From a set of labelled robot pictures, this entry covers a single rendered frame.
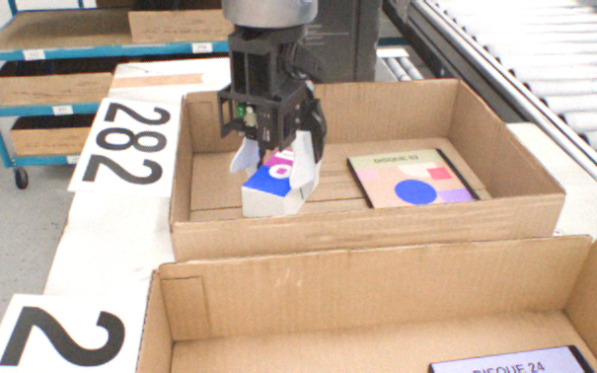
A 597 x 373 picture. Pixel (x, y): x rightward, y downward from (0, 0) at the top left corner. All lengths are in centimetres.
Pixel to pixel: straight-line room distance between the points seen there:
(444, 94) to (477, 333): 37
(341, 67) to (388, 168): 29
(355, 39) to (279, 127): 44
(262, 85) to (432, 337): 29
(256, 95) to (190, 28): 134
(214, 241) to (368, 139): 36
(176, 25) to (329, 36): 100
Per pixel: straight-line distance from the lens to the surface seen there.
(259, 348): 49
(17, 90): 206
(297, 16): 50
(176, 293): 46
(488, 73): 111
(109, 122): 63
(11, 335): 40
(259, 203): 61
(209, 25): 183
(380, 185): 67
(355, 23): 92
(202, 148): 75
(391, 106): 76
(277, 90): 53
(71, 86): 199
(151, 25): 186
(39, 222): 204
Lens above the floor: 114
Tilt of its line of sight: 35 degrees down
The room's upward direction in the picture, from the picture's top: straight up
